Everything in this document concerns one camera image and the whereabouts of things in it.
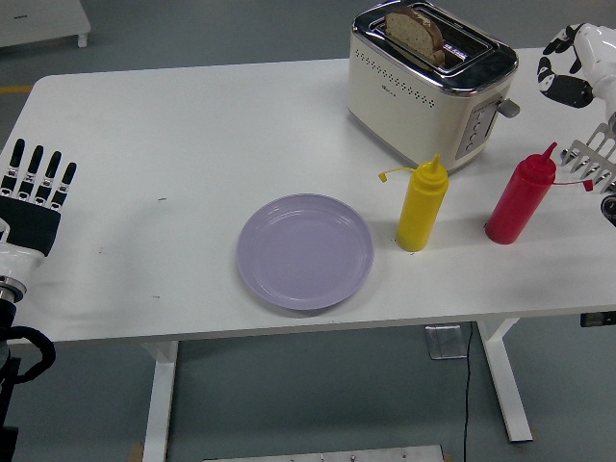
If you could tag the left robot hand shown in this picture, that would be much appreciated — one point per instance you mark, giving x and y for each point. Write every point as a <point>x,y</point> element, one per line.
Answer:
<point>29,226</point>

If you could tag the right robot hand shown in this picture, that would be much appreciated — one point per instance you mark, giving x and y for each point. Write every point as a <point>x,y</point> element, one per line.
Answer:
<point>597,53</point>

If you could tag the bread slice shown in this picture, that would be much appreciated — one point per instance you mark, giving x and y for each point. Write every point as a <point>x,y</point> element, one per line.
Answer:
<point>414,33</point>

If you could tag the cream and chrome toaster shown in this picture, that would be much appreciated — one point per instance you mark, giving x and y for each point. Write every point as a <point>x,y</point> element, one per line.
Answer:
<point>399,106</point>

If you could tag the purple plate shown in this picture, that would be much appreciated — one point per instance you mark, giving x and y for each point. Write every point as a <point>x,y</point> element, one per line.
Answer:
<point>305,252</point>

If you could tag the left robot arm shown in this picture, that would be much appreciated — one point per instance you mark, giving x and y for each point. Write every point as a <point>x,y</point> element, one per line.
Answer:
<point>8,289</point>

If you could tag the small metal floor plate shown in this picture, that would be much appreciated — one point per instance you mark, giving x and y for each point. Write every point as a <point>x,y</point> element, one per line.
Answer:
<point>445,342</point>

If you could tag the metal toast rack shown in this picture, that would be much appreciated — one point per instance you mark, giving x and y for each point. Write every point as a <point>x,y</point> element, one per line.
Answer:
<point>592,163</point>

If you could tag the red squeeze bottle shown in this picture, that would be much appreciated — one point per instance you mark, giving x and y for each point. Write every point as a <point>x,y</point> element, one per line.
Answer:
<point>515,207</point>

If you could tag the white background furniture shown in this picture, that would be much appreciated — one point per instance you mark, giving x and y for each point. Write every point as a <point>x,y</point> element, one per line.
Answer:
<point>43,21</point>

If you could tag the white table leg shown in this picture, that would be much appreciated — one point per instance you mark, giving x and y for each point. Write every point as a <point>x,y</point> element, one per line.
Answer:
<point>505,385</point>
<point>159,409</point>

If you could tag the yellow squeeze bottle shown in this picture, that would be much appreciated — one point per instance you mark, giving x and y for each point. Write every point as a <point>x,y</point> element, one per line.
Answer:
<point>421,212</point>

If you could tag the black table control panel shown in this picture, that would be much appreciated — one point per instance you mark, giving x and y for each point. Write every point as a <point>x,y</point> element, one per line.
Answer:
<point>598,319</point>

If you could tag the wide metal base plate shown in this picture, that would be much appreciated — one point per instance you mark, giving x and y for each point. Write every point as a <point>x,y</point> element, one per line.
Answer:
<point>322,454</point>

